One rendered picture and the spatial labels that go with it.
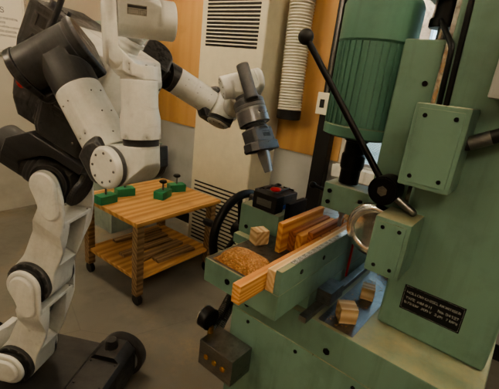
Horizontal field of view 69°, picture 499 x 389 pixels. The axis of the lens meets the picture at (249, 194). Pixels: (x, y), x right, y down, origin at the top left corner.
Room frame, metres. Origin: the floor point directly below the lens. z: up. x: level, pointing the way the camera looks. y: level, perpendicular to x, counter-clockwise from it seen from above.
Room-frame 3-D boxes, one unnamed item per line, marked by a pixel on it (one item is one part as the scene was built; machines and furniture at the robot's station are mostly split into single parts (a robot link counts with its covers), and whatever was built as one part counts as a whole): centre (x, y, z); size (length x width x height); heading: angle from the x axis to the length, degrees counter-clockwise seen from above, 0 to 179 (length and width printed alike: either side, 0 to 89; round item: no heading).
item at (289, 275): (0.86, -0.26, 0.93); 0.60 x 0.02 x 0.06; 143
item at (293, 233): (0.91, -0.17, 0.93); 0.19 x 0.02 x 0.05; 143
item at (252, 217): (1.00, -0.07, 0.91); 0.15 x 0.14 x 0.09; 143
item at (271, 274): (0.87, -0.24, 0.92); 0.60 x 0.02 x 0.05; 143
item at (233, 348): (0.80, 0.02, 0.58); 0.12 x 0.08 x 0.08; 53
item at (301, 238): (0.90, -0.19, 0.92); 0.19 x 0.02 x 0.05; 143
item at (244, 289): (0.83, -0.19, 0.92); 0.62 x 0.02 x 0.04; 143
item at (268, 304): (0.95, -0.14, 0.87); 0.61 x 0.30 x 0.06; 143
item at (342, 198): (0.91, -0.27, 1.03); 0.14 x 0.07 x 0.09; 53
